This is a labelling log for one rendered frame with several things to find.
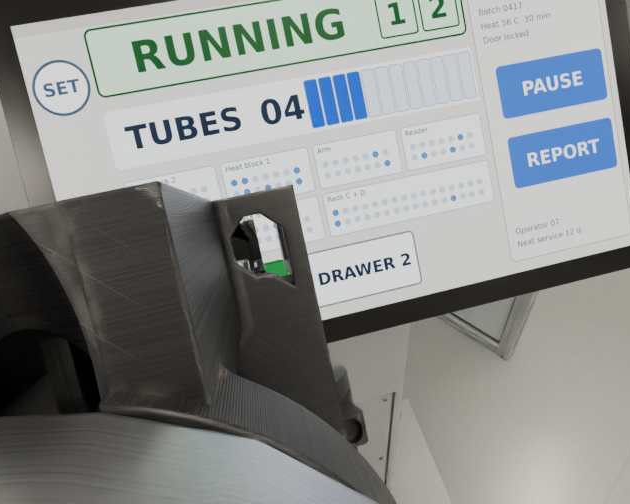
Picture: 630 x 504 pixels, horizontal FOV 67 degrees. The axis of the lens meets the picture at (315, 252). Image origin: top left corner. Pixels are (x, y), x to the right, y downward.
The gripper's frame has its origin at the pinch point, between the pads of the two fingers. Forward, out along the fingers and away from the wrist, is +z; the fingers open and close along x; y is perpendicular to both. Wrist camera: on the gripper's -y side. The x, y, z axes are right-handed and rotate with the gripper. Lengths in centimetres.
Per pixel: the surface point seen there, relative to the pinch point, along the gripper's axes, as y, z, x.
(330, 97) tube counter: 14.6, 15.0, -10.9
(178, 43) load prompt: 20.6, 14.9, -0.1
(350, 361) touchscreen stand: -15.2, 37.6, -11.3
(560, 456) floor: -71, 86, -67
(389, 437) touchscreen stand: -38, 57, -18
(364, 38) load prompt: 18.6, 15.0, -14.6
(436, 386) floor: -54, 107, -45
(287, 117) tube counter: 13.6, 14.9, -7.1
